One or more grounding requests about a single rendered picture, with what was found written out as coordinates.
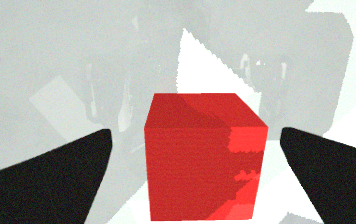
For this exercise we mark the red block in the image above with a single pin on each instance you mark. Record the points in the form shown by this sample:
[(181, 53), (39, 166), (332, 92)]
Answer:
[(204, 154)]

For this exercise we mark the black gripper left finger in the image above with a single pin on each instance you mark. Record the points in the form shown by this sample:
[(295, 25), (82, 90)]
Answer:
[(58, 186)]

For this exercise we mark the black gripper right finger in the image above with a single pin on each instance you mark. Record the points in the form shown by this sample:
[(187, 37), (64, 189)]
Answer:
[(326, 170)]

